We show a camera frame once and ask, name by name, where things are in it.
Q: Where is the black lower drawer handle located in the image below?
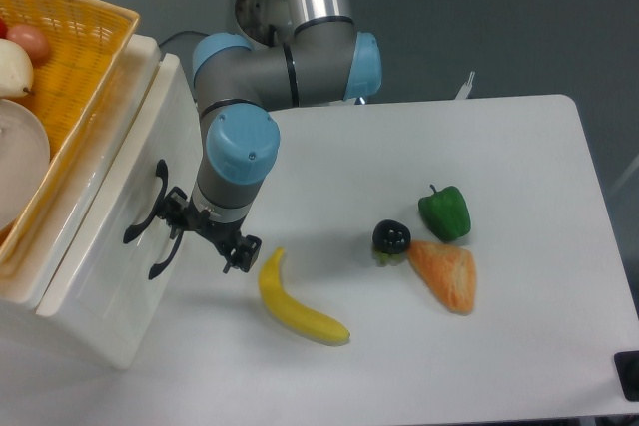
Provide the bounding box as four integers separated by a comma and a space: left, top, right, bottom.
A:
147, 229, 186, 281

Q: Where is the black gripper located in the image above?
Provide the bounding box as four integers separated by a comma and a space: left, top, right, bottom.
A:
155, 187, 262, 273

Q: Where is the pink peach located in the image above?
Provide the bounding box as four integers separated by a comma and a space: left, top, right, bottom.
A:
6, 24, 51, 63

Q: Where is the yellow banana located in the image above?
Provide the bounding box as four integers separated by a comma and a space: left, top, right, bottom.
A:
258, 247, 350, 345

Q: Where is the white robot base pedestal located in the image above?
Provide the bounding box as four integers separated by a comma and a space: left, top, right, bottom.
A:
234, 0, 294, 49

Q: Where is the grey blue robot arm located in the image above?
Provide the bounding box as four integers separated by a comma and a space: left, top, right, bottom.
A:
156, 0, 382, 271

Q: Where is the white plate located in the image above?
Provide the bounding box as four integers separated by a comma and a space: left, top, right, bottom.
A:
1, 99, 50, 229

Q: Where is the white pear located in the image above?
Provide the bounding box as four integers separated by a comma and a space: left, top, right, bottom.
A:
0, 39, 34, 98

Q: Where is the black grape bunch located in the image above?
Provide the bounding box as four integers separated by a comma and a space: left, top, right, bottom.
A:
371, 219, 411, 265

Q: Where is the black cable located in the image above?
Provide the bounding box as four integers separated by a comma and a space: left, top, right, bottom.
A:
157, 30, 211, 48

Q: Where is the yellow woven basket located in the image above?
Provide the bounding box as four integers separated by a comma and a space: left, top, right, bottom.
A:
1, 0, 139, 279

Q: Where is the orange citrus segment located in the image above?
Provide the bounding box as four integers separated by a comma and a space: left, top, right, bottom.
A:
407, 241, 477, 315

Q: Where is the green bell pepper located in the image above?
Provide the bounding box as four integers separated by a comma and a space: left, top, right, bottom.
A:
417, 185, 471, 242

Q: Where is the white drawer cabinet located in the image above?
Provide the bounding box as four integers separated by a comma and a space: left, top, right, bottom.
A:
1, 35, 180, 368

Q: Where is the black object at table edge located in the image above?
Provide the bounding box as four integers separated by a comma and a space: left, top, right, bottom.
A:
614, 351, 639, 402

